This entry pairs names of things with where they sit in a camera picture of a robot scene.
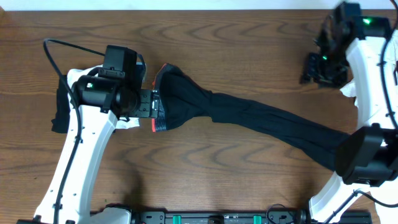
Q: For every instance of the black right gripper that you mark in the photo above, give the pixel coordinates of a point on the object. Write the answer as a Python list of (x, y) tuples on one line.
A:
[(312, 72)]

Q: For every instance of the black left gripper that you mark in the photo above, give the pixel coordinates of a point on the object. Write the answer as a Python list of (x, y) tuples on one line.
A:
[(148, 106)]

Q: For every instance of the black leggings with red waistband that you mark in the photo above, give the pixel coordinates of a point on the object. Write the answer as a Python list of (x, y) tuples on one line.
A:
[(181, 99)]

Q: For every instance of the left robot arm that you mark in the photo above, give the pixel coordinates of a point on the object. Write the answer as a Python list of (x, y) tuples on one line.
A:
[(68, 199)]

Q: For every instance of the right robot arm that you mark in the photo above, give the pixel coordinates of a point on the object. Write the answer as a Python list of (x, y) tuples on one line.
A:
[(366, 163)]

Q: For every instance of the folded white garment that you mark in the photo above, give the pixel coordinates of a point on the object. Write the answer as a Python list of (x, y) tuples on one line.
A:
[(74, 74)]

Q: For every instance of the folded black garment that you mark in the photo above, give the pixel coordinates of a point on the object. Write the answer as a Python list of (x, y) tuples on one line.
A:
[(61, 109)]

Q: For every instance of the crumpled white shirt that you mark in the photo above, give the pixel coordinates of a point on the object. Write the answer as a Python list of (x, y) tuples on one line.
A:
[(363, 57)]

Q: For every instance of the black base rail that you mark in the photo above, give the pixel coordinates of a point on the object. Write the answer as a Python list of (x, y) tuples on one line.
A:
[(275, 216)]

